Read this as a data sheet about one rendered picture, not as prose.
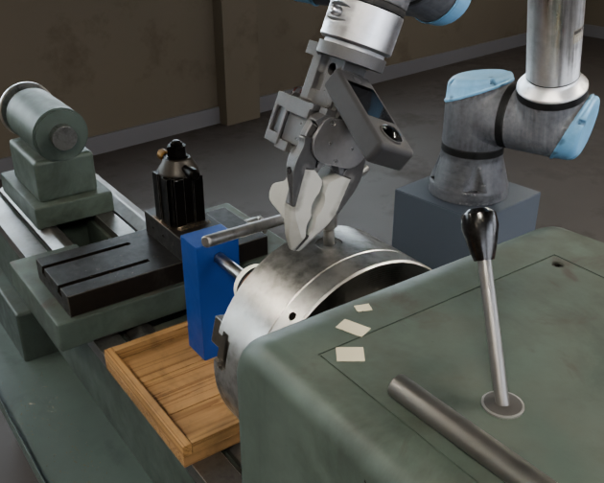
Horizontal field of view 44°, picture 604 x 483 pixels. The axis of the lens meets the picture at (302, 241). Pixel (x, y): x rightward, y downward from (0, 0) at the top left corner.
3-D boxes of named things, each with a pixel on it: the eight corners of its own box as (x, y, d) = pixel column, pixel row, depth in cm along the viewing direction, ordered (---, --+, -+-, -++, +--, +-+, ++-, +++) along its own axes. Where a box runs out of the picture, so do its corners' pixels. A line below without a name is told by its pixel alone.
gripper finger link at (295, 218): (269, 234, 82) (296, 153, 80) (300, 254, 77) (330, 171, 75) (246, 230, 80) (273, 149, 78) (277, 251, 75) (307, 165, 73)
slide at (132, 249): (267, 254, 158) (267, 235, 156) (70, 318, 136) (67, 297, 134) (225, 224, 171) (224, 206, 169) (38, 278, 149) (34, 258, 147)
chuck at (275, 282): (430, 404, 114) (444, 220, 99) (256, 500, 98) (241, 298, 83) (391, 375, 120) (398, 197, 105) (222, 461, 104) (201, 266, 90)
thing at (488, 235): (508, 261, 65) (515, 211, 63) (482, 271, 63) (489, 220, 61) (474, 243, 68) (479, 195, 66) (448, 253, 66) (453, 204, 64)
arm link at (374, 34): (418, 25, 73) (360, -2, 68) (403, 70, 74) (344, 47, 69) (369, 13, 79) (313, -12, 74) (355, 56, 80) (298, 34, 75)
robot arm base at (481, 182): (460, 170, 154) (465, 124, 149) (522, 191, 144) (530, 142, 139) (412, 189, 145) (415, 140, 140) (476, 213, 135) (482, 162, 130)
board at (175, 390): (370, 380, 129) (371, 362, 127) (184, 468, 110) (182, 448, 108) (275, 306, 151) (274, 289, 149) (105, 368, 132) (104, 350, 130)
